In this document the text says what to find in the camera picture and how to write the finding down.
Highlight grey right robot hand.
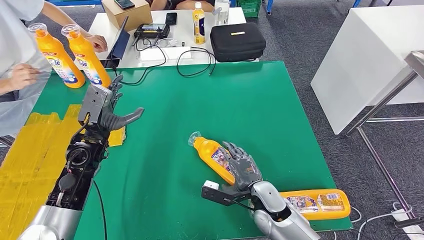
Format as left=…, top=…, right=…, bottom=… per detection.
left=221, top=141, right=263, bottom=193

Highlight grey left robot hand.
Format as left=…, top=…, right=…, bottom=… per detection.
left=99, top=74, right=145, bottom=132

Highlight orange detergent bottle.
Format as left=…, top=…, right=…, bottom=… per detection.
left=188, top=131, right=237, bottom=186
left=279, top=188, right=351, bottom=222
left=60, top=23, right=112, bottom=89
left=27, top=22, right=86, bottom=89

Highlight yellow drink bottle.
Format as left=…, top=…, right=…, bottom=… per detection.
left=192, top=1, right=206, bottom=45

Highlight large black phone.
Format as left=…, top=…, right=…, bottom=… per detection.
left=100, top=58, right=120, bottom=69

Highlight dark blue tablet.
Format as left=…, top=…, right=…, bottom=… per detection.
left=104, top=15, right=131, bottom=69

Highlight person's left hand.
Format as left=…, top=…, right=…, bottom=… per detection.
left=86, top=34, right=109, bottom=53

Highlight person's hand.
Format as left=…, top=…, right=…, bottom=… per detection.
left=86, top=34, right=109, bottom=53
left=9, top=63, right=41, bottom=92

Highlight yellow tape patch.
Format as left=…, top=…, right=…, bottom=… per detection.
left=0, top=104, right=127, bottom=240

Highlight clear glasses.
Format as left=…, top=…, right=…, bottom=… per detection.
left=152, top=38, right=183, bottom=49

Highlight person's right hand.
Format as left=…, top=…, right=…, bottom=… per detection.
left=9, top=63, right=41, bottom=92

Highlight black controller with screen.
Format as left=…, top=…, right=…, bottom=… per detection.
left=134, top=23, right=171, bottom=40

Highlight cardboard box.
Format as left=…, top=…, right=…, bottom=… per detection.
left=101, top=0, right=154, bottom=32

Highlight white desk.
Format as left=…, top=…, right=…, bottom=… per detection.
left=70, top=6, right=260, bottom=70

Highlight black phone with reflective screen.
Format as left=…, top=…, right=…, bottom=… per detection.
left=113, top=0, right=136, bottom=10

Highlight small black phone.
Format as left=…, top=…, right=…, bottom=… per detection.
left=164, top=12, right=178, bottom=27

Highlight blue metal bar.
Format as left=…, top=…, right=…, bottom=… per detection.
left=46, top=0, right=104, bottom=6

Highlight black zip case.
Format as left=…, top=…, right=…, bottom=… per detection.
left=209, top=22, right=267, bottom=63

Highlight person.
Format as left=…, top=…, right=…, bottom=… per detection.
left=0, top=0, right=109, bottom=138

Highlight clear water tumbler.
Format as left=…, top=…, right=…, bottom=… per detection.
left=213, top=0, right=230, bottom=26

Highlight white cabinet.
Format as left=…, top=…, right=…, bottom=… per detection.
left=310, top=4, right=424, bottom=136

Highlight green plastic crate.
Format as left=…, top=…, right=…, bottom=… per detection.
left=235, top=0, right=262, bottom=17

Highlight white power strip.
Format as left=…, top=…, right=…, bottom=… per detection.
left=390, top=207, right=424, bottom=240

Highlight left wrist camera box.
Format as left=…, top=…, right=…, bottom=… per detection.
left=77, top=84, right=114, bottom=125

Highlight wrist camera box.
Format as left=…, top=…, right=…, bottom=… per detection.
left=77, top=84, right=114, bottom=125
left=201, top=180, right=251, bottom=207

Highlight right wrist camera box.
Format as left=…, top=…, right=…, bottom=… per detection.
left=201, top=180, right=251, bottom=207

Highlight long black cable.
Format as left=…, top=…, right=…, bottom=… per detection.
left=111, top=36, right=167, bottom=86

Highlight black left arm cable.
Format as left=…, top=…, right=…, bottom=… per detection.
left=92, top=179, right=109, bottom=240

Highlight looped black cable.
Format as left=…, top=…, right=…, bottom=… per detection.
left=176, top=46, right=217, bottom=78

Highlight short white floor cable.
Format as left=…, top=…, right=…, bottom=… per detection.
left=349, top=205, right=362, bottom=223

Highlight long white floor cable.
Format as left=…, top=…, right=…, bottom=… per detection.
left=356, top=201, right=413, bottom=240

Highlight steel table frame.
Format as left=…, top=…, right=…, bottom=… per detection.
left=344, top=50, right=424, bottom=220

